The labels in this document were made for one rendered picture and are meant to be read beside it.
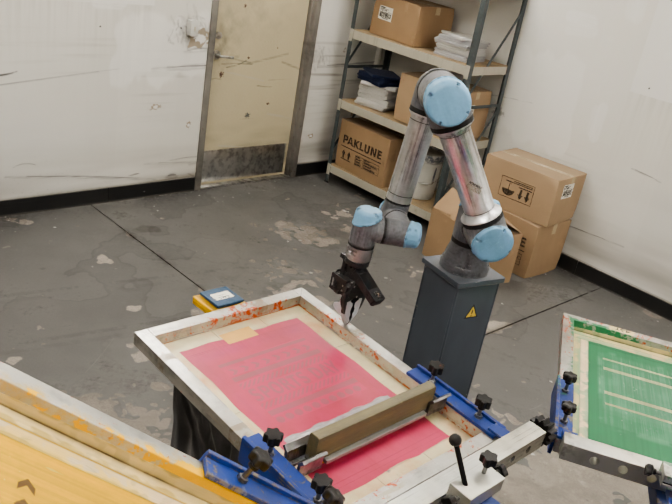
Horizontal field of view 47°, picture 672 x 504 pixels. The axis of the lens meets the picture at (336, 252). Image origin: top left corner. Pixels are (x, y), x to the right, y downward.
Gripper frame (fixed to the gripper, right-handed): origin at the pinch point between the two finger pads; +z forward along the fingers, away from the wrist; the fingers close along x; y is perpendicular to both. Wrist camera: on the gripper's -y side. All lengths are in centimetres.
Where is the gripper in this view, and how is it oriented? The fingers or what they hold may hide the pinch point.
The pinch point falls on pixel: (348, 321)
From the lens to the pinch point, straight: 226.8
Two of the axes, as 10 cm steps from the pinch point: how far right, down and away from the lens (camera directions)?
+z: -2.0, 8.8, 4.3
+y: -6.7, -4.5, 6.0
